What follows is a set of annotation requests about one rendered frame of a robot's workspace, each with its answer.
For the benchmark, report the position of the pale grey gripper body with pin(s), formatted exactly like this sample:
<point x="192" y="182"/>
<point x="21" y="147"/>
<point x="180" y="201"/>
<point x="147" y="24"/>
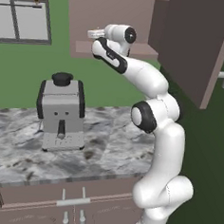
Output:
<point x="96" y="33"/>

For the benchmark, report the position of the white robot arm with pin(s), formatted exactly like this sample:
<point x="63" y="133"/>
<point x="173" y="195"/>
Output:
<point x="165" y="146"/>

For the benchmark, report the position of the brown cabinet door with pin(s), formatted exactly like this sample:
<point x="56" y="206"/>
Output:
<point x="192" y="44"/>

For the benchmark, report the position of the grey framed window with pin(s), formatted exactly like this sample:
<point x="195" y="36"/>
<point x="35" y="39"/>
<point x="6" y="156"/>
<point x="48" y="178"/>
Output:
<point x="24" y="21"/>

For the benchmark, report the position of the grey and black coffee machine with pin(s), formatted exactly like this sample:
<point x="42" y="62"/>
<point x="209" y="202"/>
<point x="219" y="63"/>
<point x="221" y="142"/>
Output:
<point x="63" y="113"/>

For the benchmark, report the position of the brown drawer front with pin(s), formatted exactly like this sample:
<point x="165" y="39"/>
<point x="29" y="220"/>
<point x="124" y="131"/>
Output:
<point x="31" y="193"/>

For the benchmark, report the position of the brown base cupboard door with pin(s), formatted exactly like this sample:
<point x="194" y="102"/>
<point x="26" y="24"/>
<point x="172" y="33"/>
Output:
<point x="23" y="216"/>
<point x="108" y="216"/>

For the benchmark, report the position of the brown wall cabinet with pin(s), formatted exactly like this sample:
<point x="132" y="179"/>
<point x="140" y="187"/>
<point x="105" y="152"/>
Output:
<point x="90" y="7"/>

